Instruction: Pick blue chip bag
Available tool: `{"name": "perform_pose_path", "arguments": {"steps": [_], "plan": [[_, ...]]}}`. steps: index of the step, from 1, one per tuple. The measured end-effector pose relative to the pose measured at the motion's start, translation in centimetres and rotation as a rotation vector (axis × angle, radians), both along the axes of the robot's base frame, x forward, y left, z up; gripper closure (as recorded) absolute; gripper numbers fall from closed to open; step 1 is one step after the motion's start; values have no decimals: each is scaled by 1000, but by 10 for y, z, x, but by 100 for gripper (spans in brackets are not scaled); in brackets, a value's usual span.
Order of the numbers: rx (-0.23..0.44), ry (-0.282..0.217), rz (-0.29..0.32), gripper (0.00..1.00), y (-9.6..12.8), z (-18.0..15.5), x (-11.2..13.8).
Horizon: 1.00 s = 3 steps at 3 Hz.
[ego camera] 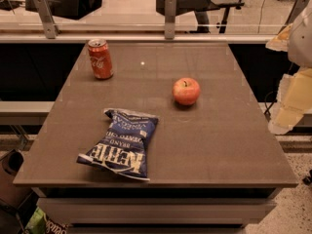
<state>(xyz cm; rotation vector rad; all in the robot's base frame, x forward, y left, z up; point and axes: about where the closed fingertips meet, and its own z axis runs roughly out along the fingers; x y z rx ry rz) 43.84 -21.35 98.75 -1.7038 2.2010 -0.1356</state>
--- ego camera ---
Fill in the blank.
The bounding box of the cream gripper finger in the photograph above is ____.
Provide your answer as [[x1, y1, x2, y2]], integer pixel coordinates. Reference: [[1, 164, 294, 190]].
[[265, 24, 293, 52], [268, 68, 312, 135]]

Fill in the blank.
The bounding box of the blue Kettle chip bag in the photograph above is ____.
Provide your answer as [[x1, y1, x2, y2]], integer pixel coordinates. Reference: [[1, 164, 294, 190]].
[[77, 108, 159, 181]]

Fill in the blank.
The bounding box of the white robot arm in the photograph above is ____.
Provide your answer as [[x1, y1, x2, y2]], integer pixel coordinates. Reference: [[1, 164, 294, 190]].
[[266, 7, 312, 135]]

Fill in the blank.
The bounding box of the green snack bag on floor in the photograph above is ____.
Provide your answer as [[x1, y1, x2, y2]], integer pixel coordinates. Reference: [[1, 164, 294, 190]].
[[23, 207, 67, 234]]

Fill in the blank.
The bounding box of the black office chair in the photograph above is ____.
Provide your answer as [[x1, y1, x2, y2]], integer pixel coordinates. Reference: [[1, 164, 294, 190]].
[[156, 0, 243, 33]]

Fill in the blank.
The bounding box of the red apple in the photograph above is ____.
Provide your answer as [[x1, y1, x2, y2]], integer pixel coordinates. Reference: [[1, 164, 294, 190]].
[[172, 78, 201, 105]]

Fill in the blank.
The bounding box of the red Coca-Cola can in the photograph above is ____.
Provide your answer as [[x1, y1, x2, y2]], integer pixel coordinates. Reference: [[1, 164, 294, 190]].
[[88, 39, 113, 80]]

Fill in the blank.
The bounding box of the right metal railing bracket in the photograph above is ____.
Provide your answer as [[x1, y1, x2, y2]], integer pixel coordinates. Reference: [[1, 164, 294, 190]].
[[281, 0, 310, 29]]

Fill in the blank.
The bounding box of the metal railing bracket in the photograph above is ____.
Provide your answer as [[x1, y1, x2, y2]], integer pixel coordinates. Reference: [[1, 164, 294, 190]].
[[32, 0, 59, 39], [281, 0, 310, 29], [164, 0, 176, 40]]

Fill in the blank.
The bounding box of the middle metal railing bracket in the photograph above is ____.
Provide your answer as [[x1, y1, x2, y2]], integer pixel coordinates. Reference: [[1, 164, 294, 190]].
[[164, 0, 176, 40]]

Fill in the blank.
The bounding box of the left metal railing bracket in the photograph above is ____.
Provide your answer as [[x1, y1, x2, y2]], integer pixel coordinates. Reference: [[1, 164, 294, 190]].
[[32, 0, 59, 39]]

